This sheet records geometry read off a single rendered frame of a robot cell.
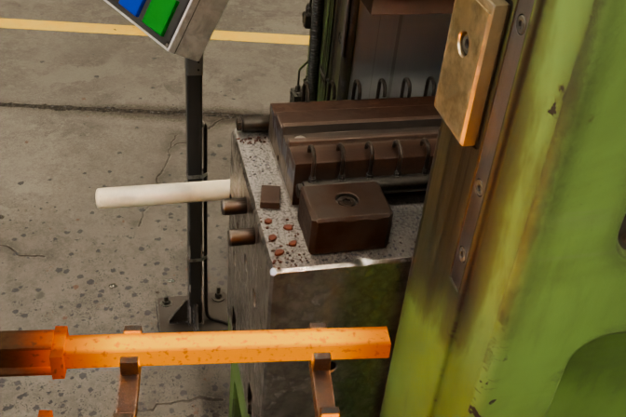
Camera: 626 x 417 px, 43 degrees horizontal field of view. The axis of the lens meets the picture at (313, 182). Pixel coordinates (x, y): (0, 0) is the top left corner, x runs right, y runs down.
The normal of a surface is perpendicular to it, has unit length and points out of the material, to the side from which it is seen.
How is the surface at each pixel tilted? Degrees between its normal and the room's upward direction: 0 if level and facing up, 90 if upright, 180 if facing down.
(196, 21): 90
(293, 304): 90
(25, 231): 0
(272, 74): 0
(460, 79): 90
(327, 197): 0
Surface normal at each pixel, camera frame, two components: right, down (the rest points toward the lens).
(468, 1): -0.97, 0.07
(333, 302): 0.22, 0.58
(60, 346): 0.08, -0.81
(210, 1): 0.62, 0.50
